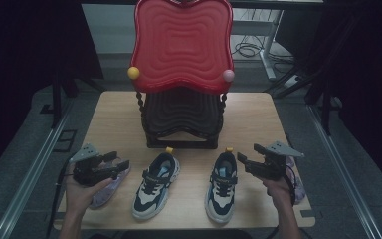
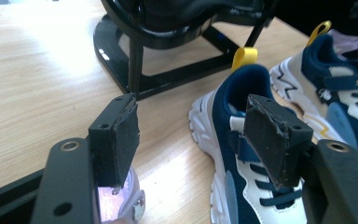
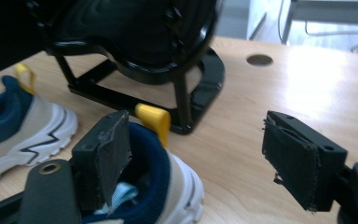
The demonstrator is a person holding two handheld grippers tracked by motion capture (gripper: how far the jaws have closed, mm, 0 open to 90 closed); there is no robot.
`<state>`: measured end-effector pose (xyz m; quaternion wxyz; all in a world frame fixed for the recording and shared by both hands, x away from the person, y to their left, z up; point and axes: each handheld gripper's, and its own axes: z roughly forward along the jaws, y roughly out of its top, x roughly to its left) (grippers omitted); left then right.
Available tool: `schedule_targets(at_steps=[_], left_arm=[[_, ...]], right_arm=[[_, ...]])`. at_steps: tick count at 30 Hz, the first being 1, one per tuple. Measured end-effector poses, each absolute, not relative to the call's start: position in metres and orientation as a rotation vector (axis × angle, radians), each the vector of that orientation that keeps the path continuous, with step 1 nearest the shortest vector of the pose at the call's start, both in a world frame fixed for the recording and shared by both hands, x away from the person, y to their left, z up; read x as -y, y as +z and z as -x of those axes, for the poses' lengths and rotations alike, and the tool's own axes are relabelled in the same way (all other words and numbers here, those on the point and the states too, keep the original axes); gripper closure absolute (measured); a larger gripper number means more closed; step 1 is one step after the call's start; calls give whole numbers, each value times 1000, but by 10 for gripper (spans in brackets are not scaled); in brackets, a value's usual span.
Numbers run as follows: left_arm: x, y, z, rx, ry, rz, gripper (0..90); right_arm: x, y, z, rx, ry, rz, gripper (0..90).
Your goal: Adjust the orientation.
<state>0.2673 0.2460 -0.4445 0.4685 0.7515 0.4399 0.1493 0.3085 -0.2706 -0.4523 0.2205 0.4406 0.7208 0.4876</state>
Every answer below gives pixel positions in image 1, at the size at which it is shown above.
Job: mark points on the white desk frame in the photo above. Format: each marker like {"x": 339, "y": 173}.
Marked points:
{"x": 268, "y": 40}

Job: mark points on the purple child's shoe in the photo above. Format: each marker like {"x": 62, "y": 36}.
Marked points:
{"x": 112, "y": 187}
{"x": 299, "y": 186}

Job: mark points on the black metal stand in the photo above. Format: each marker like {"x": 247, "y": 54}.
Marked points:
{"x": 57, "y": 96}
{"x": 325, "y": 76}

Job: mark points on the red and black shoe rack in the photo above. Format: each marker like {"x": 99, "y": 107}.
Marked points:
{"x": 182, "y": 49}

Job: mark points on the navy and white sneaker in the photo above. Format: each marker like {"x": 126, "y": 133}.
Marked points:
{"x": 221, "y": 192}
{"x": 154, "y": 189}

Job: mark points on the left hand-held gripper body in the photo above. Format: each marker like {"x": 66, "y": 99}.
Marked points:
{"x": 86, "y": 171}

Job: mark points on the metal floor rail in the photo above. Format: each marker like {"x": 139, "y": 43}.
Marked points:
{"x": 341, "y": 169}
{"x": 30, "y": 172}

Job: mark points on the black curtain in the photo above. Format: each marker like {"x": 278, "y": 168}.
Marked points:
{"x": 368, "y": 83}
{"x": 30, "y": 49}

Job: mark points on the person's left hand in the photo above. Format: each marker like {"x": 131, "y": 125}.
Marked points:
{"x": 81, "y": 194}

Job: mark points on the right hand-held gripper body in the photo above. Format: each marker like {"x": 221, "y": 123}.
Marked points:
{"x": 273, "y": 162}

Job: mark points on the white power strip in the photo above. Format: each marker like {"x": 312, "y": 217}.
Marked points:
{"x": 293, "y": 81}

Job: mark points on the person's right hand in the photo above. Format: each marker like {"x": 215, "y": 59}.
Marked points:
{"x": 278, "y": 191}

